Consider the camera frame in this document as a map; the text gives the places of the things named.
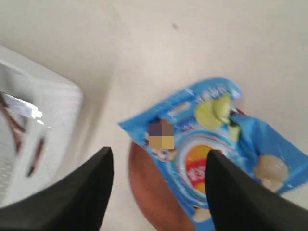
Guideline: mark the white perforated plastic basket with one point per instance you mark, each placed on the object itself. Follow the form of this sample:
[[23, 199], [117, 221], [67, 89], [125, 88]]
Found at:
[[60, 101]]

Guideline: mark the blue chips bag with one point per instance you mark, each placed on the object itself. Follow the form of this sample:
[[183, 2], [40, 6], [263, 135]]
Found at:
[[180, 131]]

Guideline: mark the silver metal cup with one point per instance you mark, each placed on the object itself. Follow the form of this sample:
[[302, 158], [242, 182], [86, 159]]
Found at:
[[17, 114]]

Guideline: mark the brown round wooden plate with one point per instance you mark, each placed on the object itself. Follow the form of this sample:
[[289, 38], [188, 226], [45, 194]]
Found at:
[[152, 194]]

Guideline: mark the red-brown wooden spoon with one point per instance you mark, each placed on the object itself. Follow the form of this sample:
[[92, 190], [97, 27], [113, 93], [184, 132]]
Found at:
[[10, 103]]

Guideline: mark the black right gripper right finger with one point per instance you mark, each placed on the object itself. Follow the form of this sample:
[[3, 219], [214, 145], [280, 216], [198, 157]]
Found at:
[[239, 203]]

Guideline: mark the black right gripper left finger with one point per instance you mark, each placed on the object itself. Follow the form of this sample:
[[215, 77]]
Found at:
[[77, 202]]

